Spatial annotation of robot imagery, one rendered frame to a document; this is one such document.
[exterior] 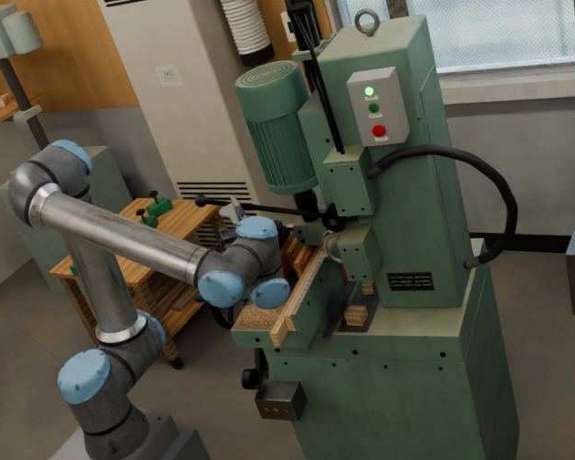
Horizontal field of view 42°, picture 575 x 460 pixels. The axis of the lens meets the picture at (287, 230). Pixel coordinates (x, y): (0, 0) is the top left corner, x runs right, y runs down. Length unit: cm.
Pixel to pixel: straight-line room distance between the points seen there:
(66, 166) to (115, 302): 42
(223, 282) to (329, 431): 89
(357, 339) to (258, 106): 66
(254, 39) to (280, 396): 175
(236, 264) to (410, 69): 57
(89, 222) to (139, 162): 277
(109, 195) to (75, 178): 238
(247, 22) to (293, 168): 154
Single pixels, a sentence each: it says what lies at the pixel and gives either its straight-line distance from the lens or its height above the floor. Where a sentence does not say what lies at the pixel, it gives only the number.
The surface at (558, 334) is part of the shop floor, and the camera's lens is 313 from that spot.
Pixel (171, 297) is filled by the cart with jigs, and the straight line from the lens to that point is 364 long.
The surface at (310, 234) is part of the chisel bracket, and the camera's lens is 209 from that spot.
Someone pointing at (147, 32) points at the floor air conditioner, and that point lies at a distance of 356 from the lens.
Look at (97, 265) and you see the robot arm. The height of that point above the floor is 115.
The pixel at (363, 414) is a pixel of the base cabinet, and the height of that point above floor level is 50.
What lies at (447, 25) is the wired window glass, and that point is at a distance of 327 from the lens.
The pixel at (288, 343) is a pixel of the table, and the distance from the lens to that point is 196.
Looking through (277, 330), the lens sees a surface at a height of 94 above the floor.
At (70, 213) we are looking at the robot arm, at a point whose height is 139.
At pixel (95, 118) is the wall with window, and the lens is 454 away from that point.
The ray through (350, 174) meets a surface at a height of 126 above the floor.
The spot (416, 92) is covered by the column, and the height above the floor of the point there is 141.
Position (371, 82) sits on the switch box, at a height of 147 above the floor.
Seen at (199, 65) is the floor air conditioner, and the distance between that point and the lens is 346.
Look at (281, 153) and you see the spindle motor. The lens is 192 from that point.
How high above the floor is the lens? 203
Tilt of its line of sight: 29 degrees down
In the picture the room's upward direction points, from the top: 19 degrees counter-clockwise
